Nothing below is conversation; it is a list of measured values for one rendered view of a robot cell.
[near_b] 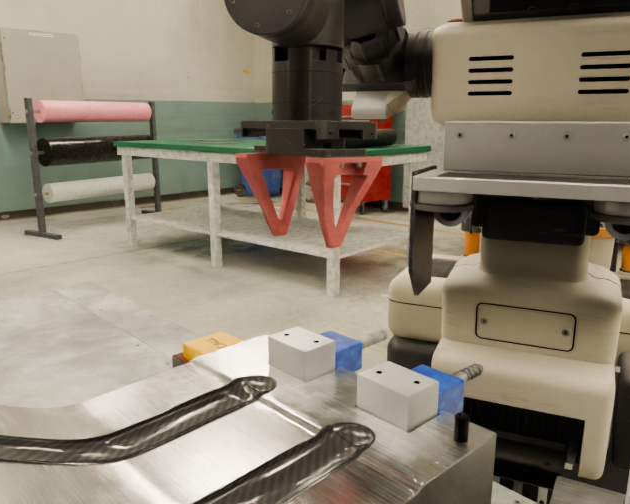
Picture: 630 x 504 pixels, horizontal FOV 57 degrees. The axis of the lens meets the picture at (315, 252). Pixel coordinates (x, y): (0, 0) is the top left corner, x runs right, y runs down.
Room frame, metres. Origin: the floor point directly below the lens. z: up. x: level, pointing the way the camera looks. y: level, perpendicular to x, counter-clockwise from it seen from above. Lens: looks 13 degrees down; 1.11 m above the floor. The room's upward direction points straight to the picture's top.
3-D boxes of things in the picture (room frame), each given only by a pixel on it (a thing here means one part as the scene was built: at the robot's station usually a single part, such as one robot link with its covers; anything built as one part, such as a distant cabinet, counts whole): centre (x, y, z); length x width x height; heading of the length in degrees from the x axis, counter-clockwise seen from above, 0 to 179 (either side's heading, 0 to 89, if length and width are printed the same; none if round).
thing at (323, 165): (0.47, -0.01, 1.05); 0.07 x 0.07 x 0.09; 43
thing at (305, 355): (0.51, -0.02, 0.89); 0.13 x 0.05 x 0.05; 134
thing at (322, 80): (0.48, 0.01, 1.12); 0.10 x 0.07 x 0.07; 43
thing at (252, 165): (0.50, 0.02, 1.05); 0.07 x 0.07 x 0.09; 43
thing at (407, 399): (0.43, -0.10, 0.89); 0.13 x 0.05 x 0.05; 132
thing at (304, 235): (4.57, 0.44, 0.51); 2.40 x 1.13 x 1.02; 50
